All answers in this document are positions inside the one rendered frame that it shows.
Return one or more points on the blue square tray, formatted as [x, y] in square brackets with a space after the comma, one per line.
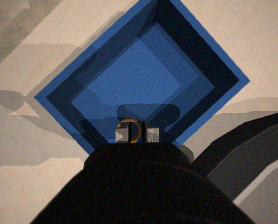
[156, 63]

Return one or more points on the bronze bushing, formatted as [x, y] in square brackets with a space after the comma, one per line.
[137, 136]

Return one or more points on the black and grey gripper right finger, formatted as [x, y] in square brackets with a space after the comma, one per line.
[151, 134]

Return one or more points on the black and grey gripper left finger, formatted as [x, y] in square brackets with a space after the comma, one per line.
[123, 134]

